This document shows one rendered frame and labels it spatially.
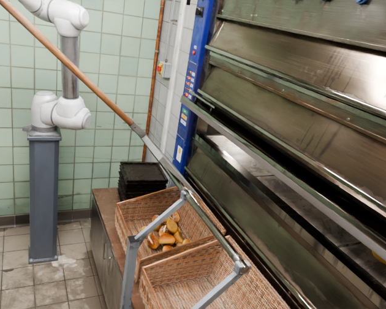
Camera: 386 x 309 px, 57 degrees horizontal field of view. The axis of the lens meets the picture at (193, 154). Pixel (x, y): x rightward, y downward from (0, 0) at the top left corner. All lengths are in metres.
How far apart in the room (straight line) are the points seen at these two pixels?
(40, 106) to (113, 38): 0.84
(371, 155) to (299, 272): 0.58
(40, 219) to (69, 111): 0.87
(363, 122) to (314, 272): 0.62
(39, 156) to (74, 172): 0.72
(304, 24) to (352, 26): 0.25
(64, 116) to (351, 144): 1.67
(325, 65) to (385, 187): 0.50
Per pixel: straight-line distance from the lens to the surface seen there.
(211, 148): 2.13
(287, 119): 1.59
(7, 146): 3.09
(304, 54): 1.56
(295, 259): 1.62
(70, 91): 2.32
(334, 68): 1.42
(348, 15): 1.44
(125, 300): 1.84
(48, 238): 2.89
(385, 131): 1.27
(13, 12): 1.60
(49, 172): 2.61
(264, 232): 1.75
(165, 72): 2.72
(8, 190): 3.26
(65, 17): 2.19
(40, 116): 2.47
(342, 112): 1.38
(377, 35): 1.35
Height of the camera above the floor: 1.92
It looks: 22 degrees down
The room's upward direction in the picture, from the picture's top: 10 degrees clockwise
